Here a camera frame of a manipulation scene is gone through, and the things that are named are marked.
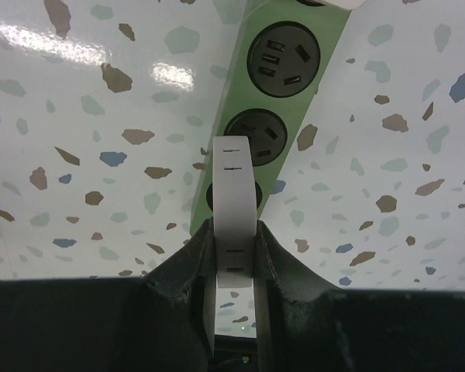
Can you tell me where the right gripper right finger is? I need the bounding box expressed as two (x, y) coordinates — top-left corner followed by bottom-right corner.
(253, 222), (465, 371)

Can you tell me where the green power strip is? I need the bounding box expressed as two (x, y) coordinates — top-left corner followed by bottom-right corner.
(188, 0), (352, 237)

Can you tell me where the white charger plug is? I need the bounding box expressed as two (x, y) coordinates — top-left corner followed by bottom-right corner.
(212, 136), (257, 289)

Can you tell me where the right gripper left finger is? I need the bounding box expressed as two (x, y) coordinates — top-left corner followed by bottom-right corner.
(0, 220), (215, 371)

